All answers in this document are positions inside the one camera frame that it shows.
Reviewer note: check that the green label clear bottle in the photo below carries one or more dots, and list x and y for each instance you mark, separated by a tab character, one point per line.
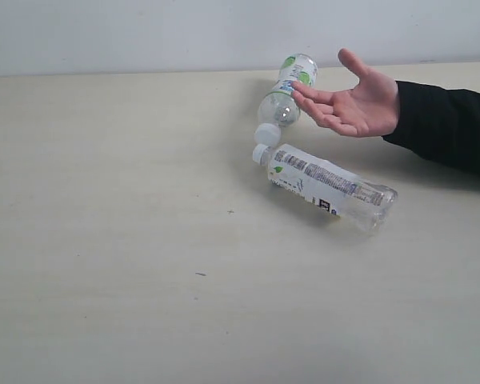
278	109

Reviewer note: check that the person's open bare hand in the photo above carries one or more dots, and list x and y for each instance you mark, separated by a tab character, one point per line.
370	109

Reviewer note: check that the white label clear bottle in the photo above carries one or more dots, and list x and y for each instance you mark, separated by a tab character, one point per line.
330	188

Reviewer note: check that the black sleeved forearm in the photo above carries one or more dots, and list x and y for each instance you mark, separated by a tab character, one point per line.
439	125

